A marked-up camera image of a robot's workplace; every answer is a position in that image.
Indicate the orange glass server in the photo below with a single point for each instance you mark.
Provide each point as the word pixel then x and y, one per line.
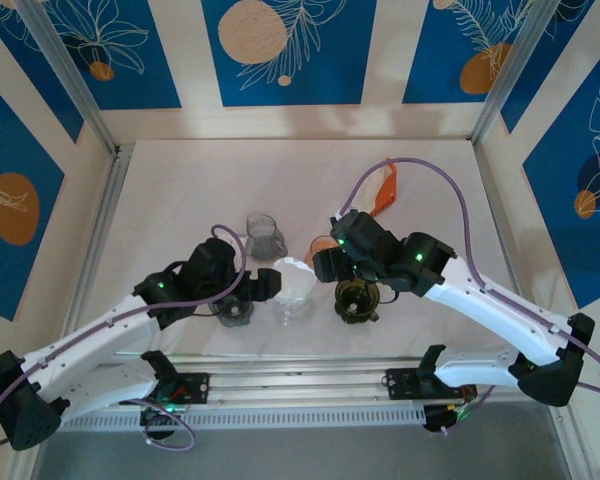
pixel 322 242

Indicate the white paper coffee filter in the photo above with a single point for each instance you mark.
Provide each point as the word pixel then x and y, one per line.
pixel 294 277

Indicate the clear glass dripper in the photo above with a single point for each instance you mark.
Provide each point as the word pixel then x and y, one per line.
pixel 294 300

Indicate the grey glass server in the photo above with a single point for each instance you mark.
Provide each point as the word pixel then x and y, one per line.
pixel 262 242

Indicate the grey glass dripper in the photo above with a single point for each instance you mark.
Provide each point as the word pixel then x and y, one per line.
pixel 235 315

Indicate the olive green glass dripper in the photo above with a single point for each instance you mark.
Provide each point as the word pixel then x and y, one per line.
pixel 355 305

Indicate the paper filter pack orange label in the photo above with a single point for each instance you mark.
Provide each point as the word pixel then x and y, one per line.
pixel 372 192

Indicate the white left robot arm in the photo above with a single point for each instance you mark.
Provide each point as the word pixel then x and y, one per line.
pixel 105 325

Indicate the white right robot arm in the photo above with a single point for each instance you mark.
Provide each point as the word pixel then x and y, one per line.
pixel 495 310

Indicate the black electronics module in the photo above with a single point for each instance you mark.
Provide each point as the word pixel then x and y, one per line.
pixel 437 422
pixel 155 425

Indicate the aluminium side rail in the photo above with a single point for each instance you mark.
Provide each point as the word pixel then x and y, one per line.
pixel 495 200
pixel 98 240

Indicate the aluminium front rail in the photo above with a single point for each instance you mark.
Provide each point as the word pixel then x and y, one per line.
pixel 300 380

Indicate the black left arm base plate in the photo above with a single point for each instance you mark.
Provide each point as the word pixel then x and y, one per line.
pixel 195 390

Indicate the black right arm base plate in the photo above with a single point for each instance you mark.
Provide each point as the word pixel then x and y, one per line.
pixel 402 385

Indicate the aluminium frame post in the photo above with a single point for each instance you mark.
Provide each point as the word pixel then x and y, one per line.
pixel 65 70
pixel 510 70
pixel 567 445

